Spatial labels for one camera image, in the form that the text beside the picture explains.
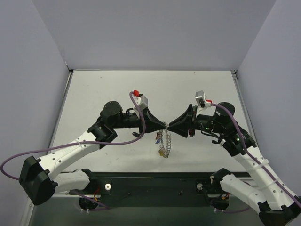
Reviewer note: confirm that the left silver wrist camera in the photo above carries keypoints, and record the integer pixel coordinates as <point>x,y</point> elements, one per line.
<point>140,103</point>

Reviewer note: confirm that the black key fob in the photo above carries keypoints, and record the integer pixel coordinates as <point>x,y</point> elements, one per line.
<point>135,134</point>

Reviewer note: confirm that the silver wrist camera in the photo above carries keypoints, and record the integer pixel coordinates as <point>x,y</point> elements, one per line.
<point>140,103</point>
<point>200,98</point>

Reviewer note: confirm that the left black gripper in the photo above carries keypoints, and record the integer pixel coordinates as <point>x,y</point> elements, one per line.
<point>145,120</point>

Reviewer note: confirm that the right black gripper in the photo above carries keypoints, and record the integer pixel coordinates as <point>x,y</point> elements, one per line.
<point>192,121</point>

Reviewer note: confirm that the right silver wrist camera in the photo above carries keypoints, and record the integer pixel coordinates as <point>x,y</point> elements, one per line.
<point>200,98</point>

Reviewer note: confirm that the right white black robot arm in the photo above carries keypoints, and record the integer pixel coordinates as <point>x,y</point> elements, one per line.
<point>275,203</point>

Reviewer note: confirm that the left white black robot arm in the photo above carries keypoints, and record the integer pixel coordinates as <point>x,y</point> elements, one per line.
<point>41,178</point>

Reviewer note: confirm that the metal ring disc with keyrings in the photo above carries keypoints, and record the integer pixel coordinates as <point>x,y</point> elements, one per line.
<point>165,144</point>

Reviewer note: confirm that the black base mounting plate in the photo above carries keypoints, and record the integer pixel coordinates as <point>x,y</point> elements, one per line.
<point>151,189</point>

